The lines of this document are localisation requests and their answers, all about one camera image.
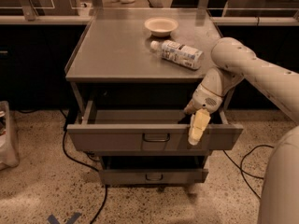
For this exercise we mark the white paper bowl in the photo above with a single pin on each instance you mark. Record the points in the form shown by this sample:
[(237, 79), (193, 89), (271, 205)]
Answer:
[(161, 26)]

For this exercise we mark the plastic bottle with label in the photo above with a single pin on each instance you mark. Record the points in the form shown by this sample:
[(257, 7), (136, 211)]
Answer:
[(178, 53)]

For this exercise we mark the grey drawer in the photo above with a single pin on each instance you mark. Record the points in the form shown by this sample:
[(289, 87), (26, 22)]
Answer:
[(152, 176), (147, 133)]

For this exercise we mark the clear plastic bin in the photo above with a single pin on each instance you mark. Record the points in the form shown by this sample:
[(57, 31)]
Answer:
[(9, 146)]

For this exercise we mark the grey metal drawer cabinet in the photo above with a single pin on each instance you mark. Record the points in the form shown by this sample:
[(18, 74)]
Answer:
[(115, 68)]

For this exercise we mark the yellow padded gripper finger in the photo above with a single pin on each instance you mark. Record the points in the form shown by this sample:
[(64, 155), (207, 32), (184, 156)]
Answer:
[(199, 122), (189, 108)]

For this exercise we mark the grey counter rail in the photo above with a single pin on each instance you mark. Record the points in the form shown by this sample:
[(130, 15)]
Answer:
[(83, 20)]

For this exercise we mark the grey bottom drawer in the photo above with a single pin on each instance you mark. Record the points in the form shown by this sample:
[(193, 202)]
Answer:
[(152, 176)]

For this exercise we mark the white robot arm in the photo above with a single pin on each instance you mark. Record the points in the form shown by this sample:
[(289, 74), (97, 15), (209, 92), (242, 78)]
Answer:
[(235, 62)]

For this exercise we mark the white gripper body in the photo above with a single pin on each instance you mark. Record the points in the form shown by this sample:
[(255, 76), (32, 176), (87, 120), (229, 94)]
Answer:
[(204, 101)]

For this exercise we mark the blue tape cross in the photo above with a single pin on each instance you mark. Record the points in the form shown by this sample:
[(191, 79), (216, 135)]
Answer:
[(57, 218)]

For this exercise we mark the grey top drawer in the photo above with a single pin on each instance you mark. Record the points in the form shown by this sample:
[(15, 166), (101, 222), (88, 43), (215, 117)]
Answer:
[(147, 133)]

